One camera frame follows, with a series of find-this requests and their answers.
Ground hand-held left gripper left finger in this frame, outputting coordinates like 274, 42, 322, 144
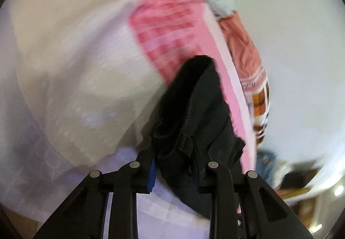
34, 146, 157, 239

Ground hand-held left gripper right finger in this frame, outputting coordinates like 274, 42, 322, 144
190, 143, 314, 239

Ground black pants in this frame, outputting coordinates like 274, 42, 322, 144
149, 55, 246, 225

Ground brown wooden furniture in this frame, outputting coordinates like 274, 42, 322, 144
278, 168, 322, 199

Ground white cloth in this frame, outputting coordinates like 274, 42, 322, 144
0, 0, 173, 229

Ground plaid orange white quilt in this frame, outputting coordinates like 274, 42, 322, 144
199, 0, 271, 152

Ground pink checked bed sheet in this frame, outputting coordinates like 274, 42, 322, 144
100, 0, 258, 229

